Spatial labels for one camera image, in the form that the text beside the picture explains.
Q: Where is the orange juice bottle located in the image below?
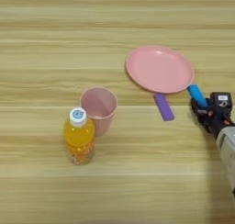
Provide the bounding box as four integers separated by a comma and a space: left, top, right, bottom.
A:
62, 106, 96, 166

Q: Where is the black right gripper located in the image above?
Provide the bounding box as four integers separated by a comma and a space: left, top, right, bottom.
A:
189, 97, 235, 140

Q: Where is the blue rectangular block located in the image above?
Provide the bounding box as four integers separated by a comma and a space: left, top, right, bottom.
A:
186, 84, 209, 109

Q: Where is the small black box white label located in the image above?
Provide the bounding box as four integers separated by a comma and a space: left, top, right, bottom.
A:
209, 91, 233, 115

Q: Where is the pink plastic cup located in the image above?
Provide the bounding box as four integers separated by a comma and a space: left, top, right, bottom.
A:
79, 86, 119, 138

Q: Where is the pink round plastic plate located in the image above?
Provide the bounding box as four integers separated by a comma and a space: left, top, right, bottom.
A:
125, 45, 196, 95

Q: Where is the purple rectangular block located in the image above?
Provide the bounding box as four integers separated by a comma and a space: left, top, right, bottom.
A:
152, 92, 176, 122

